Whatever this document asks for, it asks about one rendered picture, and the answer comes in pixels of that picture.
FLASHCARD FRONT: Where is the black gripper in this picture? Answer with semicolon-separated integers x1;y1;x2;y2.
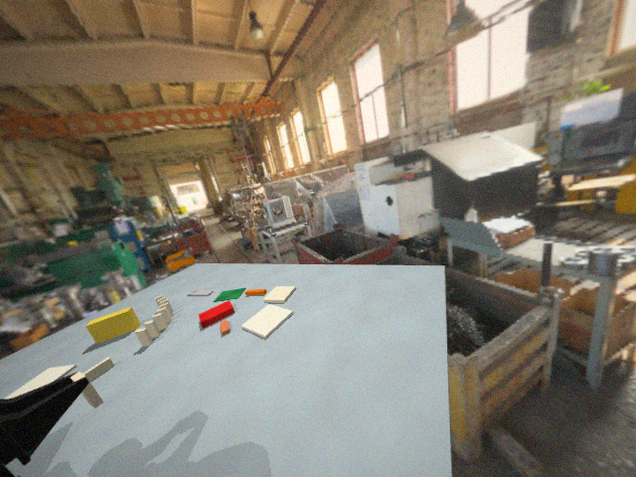
0;373;89;477

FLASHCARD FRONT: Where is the red rectangular block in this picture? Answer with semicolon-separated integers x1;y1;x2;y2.
199;301;235;328

